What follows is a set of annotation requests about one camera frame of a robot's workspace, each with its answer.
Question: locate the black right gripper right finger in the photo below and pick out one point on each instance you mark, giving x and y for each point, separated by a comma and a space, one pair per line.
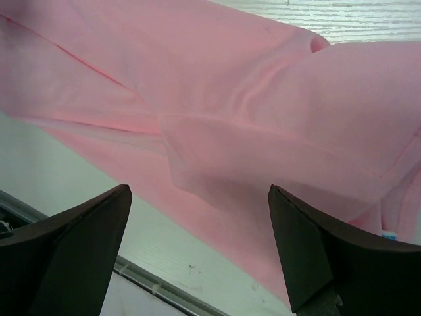
333, 268

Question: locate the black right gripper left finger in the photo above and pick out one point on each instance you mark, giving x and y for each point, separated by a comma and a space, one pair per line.
62, 265

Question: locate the pink t shirt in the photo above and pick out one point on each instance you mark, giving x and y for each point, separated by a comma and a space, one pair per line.
200, 108

